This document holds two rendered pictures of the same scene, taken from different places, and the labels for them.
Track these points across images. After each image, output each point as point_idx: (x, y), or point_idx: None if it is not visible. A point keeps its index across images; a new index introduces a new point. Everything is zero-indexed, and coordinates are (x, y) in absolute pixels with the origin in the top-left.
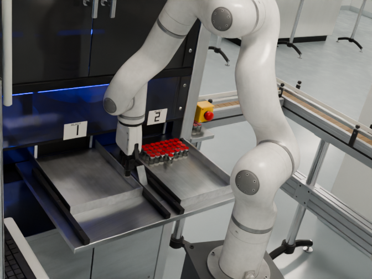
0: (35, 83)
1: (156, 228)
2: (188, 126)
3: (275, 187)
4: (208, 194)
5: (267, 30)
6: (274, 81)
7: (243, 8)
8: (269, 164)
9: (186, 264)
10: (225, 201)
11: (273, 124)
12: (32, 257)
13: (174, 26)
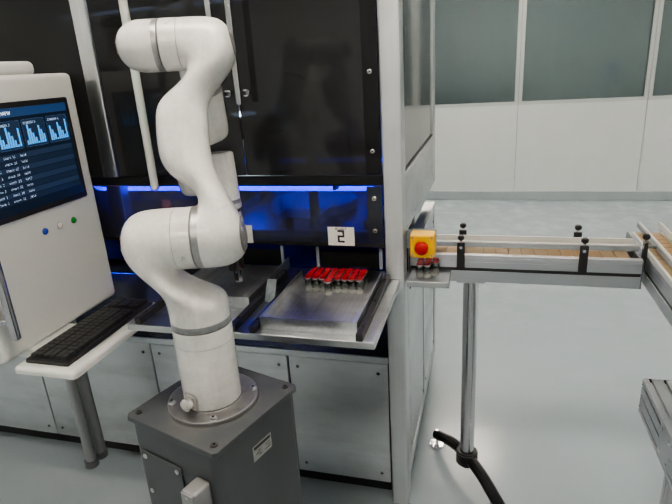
0: None
1: (377, 400)
2: (395, 259)
3: (139, 251)
4: (304, 323)
5: (189, 59)
6: (177, 118)
7: (126, 29)
8: (138, 219)
9: None
10: (323, 340)
11: (181, 177)
12: (126, 330)
13: None
